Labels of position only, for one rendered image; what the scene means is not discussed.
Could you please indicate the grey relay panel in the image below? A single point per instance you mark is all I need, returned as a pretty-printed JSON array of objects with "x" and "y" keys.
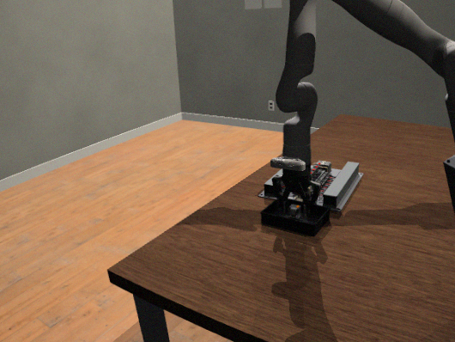
[{"x": 337, "y": 193}]

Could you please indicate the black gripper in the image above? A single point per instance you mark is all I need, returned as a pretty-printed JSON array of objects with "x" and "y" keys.
[{"x": 291, "y": 185}]

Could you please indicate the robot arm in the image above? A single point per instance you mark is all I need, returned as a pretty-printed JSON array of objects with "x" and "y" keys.
[{"x": 391, "y": 19}]

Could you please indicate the plug-in relay with orange button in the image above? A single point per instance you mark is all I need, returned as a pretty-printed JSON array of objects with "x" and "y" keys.
[{"x": 294, "y": 211}]

